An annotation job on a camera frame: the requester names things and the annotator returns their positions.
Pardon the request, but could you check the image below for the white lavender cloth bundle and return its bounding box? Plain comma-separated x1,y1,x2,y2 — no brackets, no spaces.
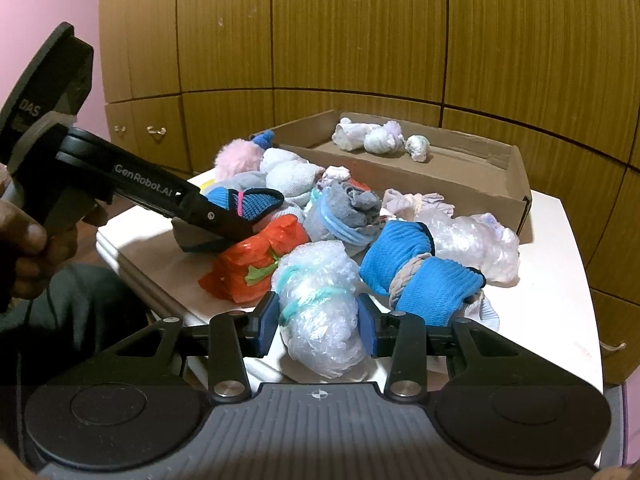
363,122,405,155

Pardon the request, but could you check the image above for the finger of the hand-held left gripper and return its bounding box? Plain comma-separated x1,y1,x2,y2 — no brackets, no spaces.
106,151,285,241

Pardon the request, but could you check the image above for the large blue knit sock bundle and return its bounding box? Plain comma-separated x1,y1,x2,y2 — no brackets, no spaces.
359,219,501,332

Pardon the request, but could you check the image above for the wooden wardrobe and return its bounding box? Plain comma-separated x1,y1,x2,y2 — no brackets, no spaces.
97,0,640,386

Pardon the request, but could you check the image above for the orange plastic bag bundle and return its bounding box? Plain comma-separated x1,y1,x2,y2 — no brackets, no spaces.
199,214,312,306

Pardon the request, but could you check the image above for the white sock bundle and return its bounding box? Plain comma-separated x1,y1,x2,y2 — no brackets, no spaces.
260,147,326,207

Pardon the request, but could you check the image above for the small white cloth bundle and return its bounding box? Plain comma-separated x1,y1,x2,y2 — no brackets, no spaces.
404,135,431,163

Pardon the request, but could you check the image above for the grey sock blue mask bundle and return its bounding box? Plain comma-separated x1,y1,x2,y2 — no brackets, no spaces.
302,177,386,261

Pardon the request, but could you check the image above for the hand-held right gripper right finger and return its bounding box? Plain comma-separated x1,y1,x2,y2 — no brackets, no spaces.
356,294,535,403

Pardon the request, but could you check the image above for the person's left hand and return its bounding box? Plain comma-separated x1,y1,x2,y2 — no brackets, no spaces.
0,167,109,312

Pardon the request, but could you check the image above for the bubble wrap bundle teal band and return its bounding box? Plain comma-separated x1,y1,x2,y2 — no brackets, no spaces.
272,241,374,380

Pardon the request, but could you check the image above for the small blue knit piece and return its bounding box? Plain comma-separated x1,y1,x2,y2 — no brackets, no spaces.
250,130,277,154

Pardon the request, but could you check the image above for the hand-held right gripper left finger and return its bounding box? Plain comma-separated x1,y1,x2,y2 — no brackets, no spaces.
107,292,281,407

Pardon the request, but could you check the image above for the pink fluffy pompom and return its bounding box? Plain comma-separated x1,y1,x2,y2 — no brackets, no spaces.
214,137,263,184

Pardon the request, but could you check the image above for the clear plastic bag bundle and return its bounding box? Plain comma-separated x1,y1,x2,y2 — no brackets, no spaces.
395,207,521,288

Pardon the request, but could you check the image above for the pale purple cloth bundle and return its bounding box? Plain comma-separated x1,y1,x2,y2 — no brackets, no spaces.
382,187,456,222

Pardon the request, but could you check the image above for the blue sock pink stripe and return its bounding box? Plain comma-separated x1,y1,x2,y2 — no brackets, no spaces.
206,187,285,223

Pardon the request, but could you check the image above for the cardboard box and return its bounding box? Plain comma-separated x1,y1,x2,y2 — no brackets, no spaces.
272,110,533,239

